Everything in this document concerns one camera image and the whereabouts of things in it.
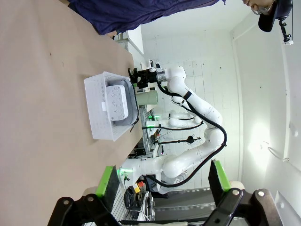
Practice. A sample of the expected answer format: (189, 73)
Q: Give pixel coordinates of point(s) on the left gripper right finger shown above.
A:
(217, 181)

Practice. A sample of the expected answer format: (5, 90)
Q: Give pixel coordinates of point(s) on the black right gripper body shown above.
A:
(147, 76)

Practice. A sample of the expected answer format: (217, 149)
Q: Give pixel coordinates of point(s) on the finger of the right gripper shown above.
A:
(136, 83)
(132, 71)

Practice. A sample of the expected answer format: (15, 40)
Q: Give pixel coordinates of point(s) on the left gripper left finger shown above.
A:
(107, 186)

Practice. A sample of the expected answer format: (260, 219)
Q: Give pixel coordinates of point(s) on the white power strip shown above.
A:
(116, 103)

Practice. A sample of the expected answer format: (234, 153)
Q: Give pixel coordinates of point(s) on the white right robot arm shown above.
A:
(202, 106)

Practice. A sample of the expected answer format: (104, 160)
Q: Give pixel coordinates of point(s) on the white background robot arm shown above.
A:
(181, 118)

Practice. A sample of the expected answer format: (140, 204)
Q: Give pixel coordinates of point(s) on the white perforated plastic basket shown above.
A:
(96, 106)

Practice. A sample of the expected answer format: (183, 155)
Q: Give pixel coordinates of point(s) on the grey-green cylinder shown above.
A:
(148, 97)

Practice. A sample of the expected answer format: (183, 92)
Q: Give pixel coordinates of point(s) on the yellow emergency stop box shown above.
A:
(137, 187)

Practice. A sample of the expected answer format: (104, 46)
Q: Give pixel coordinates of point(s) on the white side desk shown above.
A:
(136, 40)

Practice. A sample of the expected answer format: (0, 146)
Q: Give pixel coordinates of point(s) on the black boom stand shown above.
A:
(178, 141)

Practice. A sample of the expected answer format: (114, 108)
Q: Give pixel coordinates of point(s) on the person's navy jacket torso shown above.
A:
(141, 11)

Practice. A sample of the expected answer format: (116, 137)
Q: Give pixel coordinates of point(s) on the person's head with glasses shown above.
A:
(257, 5)

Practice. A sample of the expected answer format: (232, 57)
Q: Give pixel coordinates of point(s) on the aluminium profile frame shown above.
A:
(144, 131)

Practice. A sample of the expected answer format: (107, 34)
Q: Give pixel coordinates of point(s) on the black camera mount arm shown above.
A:
(285, 33)

